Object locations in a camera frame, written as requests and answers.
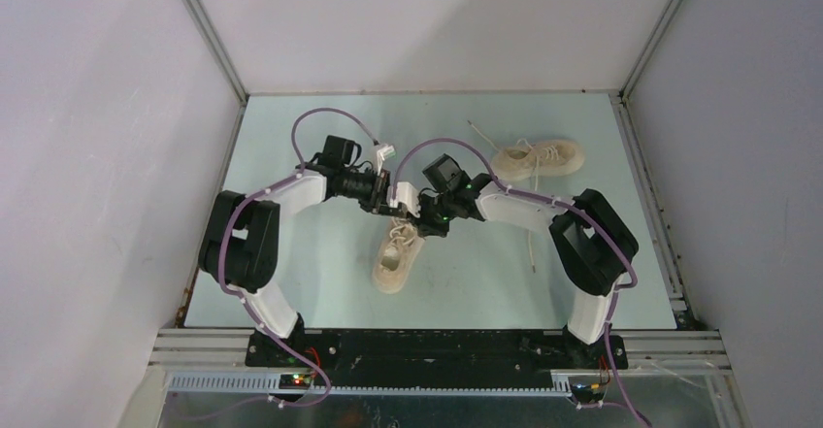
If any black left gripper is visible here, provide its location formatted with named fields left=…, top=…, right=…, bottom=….
left=339, top=166, right=403, bottom=217

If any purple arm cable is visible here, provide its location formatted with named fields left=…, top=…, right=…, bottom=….
left=392, top=137, right=650, bottom=428
left=163, top=108, right=383, bottom=423

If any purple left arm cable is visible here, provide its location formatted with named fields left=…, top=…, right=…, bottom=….
left=163, top=108, right=383, bottom=423

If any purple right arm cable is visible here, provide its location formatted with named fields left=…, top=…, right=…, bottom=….
left=392, top=137, right=650, bottom=428

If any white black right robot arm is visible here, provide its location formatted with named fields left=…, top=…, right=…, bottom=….
left=392, top=154, right=639, bottom=368

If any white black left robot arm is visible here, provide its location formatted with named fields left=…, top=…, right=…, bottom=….
left=198, top=136, right=399, bottom=367

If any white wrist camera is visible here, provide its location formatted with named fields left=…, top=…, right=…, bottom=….
left=387, top=181, right=420, bottom=217
left=371, top=143, right=396, bottom=164

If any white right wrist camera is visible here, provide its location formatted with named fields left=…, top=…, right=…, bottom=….
left=387, top=181, right=420, bottom=217

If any beige sneaker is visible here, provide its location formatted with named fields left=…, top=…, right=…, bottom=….
left=372, top=217, right=425, bottom=294
left=467, top=119, right=586, bottom=275

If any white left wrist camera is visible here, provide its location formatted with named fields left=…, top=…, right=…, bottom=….
left=371, top=143, right=396, bottom=164

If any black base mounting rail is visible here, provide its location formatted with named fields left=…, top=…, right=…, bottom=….
left=247, top=328, right=629, bottom=389

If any aluminium frame rail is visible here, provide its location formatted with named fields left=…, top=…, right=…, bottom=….
left=149, top=329, right=731, bottom=398

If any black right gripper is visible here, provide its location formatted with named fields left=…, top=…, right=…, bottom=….
left=408, top=192, right=458, bottom=239

